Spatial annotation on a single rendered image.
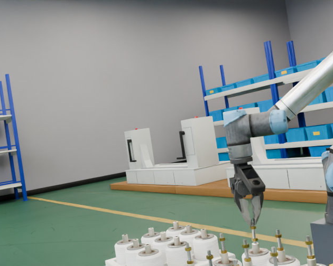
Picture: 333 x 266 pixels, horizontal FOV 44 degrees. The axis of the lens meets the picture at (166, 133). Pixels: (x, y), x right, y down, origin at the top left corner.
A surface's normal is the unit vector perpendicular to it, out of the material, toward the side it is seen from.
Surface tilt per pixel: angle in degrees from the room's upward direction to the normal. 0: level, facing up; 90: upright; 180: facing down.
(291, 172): 90
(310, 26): 90
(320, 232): 90
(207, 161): 90
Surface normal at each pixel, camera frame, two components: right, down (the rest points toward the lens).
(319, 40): -0.83, 0.12
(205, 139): 0.54, -0.08
